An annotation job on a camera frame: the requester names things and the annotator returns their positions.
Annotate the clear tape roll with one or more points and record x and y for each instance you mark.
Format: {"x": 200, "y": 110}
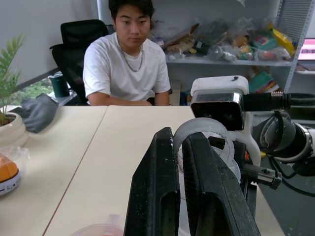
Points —
{"x": 197, "y": 124}

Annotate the pink lit monitor screen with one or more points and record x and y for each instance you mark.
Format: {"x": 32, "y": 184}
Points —
{"x": 307, "y": 49}

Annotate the grey folded cloth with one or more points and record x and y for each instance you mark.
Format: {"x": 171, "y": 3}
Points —
{"x": 39, "y": 113}

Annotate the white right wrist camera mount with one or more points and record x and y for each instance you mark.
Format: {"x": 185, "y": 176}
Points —
{"x": 216, "y": 84}

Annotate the green potted plant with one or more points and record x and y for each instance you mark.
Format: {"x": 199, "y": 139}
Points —
{"x": 8, "y": 73}

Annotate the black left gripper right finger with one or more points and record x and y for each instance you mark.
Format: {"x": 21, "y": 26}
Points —
{"x": 211, "y": 196}

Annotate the brown cardboard sheet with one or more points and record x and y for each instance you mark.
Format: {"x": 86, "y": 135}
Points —
{"x": 179, "y": 37}

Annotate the yellow package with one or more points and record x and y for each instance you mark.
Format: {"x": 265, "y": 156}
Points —
{"x": 284, "y": 39}

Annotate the orange item in plastic bag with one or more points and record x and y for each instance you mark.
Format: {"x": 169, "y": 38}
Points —
{"x": 8, "y": 172}

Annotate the grey metal shelf rack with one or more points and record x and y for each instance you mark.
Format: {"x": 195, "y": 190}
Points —
{"x": 290, "y": 62}

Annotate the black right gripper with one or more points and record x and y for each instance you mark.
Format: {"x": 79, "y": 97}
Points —
{"x": 241, "y": 152}

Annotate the dark green mug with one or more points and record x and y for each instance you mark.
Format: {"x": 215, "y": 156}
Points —
{"x": 58, "y": 84}

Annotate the black office chair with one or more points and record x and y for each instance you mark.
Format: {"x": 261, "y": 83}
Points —
{"x": 73, "y": 49}

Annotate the white ceramic plant pot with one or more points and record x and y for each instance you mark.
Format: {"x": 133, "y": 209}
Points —
{"x": 13, "y": 132}

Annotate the clear cup with red liquid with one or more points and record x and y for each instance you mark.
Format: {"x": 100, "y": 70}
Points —
{"x": 98, "y": 227}

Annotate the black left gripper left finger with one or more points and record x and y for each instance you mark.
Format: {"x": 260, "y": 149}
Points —
{"x": 152, "y": 186}

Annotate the person in white t-shirt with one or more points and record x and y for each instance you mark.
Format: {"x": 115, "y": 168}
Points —
{"x": 125, "y": 66}

